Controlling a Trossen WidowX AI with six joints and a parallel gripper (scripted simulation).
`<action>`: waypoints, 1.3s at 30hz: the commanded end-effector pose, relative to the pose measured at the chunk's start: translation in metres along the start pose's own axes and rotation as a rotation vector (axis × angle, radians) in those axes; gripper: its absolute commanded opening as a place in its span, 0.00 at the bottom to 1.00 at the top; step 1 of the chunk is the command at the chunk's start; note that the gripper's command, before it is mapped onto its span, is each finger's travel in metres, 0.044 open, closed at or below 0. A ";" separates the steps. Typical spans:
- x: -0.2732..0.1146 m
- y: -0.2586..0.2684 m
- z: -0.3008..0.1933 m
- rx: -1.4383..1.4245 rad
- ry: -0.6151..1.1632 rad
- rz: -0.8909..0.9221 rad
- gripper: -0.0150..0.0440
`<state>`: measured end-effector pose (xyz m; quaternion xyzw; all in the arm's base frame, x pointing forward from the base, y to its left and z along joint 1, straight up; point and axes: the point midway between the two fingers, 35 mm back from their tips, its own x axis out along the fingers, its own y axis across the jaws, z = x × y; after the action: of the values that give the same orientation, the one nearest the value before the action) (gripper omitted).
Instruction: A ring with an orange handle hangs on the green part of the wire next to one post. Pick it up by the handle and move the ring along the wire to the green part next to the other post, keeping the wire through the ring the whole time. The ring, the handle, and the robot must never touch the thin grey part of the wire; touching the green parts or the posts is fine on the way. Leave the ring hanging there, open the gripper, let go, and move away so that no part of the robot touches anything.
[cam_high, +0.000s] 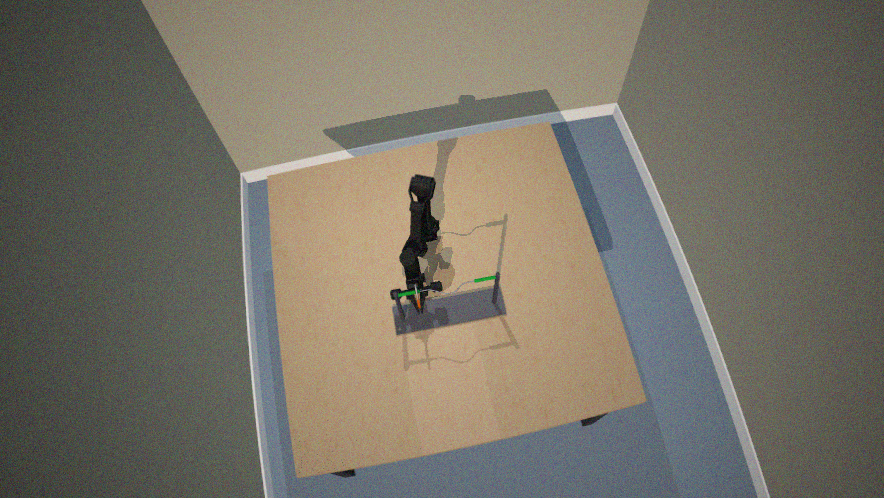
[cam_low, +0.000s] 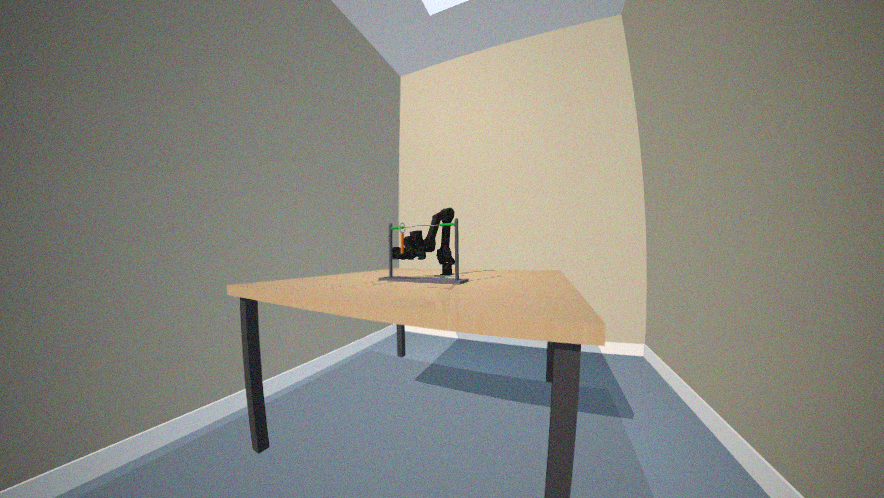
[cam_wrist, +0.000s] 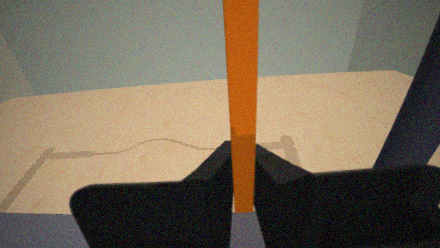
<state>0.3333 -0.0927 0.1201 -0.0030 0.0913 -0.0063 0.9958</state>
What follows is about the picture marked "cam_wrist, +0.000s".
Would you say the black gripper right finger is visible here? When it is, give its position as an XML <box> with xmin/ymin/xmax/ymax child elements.
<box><xmin>253</xmin><ymin>143</ymin><xmax>440</xmax><ymax>248</ymax></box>

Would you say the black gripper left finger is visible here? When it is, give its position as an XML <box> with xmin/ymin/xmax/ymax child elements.
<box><xmin>69</xmin><ymin>140</ymin><xmax>234</xmax><ymax>248</ymax></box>

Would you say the orange bar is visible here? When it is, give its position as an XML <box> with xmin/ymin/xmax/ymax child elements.
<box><xmin>223</xmin><ymin>0</ymin><xmax>259</xmax><ymax>213</ymax></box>

